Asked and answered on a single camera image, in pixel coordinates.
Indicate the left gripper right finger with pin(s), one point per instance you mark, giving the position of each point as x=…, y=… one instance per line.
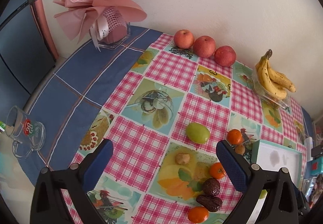
x=251, y=180

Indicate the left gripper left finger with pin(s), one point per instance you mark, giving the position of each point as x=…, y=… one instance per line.
x=48, y=204

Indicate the dark dried date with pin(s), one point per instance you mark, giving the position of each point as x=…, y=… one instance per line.
x=211, y=203
x=211, y=187

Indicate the brown round fruit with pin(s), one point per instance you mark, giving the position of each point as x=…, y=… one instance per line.
x=240, y=149

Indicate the orange tangerine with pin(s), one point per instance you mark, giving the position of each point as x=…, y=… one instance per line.
x=198, y=214
x=217, y=171
x=234, y=137

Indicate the small beige nut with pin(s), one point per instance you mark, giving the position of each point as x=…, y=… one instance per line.
x=182, y=158

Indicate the teal white tray box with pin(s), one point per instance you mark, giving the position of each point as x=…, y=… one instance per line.
x=272, y=157

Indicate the teal toy box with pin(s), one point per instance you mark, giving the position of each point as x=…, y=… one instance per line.
x=316, y=167

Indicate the clear glass mug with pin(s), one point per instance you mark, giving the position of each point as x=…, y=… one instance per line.
x=27, y=134

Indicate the blue plaid tablecloth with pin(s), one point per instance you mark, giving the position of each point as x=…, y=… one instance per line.
x=71, y=99

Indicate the clear plastic container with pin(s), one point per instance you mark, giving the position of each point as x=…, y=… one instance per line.
x=263, y=94

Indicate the pink checkered fruit tablecloth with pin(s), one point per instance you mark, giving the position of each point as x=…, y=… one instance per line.
x=146, y=118

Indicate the yellow banana bunch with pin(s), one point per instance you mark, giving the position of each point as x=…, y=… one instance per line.
x=273, y=81

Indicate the dark blue cabinet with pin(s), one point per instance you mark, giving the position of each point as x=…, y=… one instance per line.
x=26, y=59

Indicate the red apple right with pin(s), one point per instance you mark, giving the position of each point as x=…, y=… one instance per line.
x=225, y=56

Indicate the red apple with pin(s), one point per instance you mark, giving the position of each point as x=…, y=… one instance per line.
x=183, y=39
x=204, y=46
x=225, y=56

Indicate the red apple middle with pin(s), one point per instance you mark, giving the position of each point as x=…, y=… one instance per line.
x=204, y=46

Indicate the red apple left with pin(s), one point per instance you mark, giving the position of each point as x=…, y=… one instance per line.
x=183, y=39

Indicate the pink flower bouquet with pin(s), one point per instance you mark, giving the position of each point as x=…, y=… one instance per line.
x=106, y=21

